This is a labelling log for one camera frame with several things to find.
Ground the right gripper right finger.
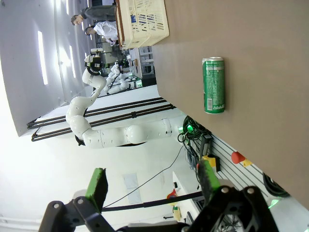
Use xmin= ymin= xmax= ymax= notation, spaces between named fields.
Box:
xmin=190 ymin=159 xmax=281 ymax=232

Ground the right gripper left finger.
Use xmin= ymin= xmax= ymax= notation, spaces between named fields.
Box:
xmin=38 ymin=168 xmax=116 ymax=232

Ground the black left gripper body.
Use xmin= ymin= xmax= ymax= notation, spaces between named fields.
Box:
xmin=84 ymin=53 xmax=106 ymax=75

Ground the tall green drink can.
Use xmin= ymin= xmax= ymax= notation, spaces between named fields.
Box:
xmin=202 ymin=57 xmax=225 ymax=114

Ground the cream brown-rimmed shopping basket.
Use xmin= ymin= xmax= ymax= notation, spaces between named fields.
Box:
xmin=115 ymin=0 xmax=170 ymax=50

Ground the grey aluminium slotted panel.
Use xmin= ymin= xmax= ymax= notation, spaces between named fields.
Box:
xmin=197 ymin=134 xmax=270 ymax=196

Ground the yellow black emergency stop box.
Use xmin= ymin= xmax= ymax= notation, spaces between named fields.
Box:
xmin=202 ymin=154 xmax=221 ymax=173

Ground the white cabinet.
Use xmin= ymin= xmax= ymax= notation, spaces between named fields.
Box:
xmin=172 ymin=171 xmax=206 ymax=218

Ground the person in white shirt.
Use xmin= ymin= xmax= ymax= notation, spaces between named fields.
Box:
xmin=84 ymin=21 xmax=119 ymax=46

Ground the red emergency stop button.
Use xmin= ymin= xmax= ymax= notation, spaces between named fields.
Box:
xmin=231 ymin=151 xmax=253 ymax=168

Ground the person in dark grey top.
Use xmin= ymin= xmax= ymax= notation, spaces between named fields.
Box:
xmin=71 ymin=5 xmax=118 ymax=26

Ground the black metal tube frame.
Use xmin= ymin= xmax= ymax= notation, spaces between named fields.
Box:
xmin=31 ymin=104 xmax=177 ymax=142
xmin=26 ymin=97 xmax=167 ymax=129

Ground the thick black cable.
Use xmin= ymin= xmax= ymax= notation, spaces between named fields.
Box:
xmin=102 ymin=191 xmax=203 ymax=212

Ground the black cable bundle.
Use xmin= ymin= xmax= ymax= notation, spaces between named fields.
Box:
xmin=177 ymin=115 xmax=213 ymax=155

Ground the thin black cable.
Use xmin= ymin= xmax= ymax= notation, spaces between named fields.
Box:
xmin=102 ymin=145 xmax=185 ymax=209

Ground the black coiled cable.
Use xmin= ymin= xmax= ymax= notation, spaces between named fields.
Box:
xmin=262 ymin=173 xmax=290 ymax=199

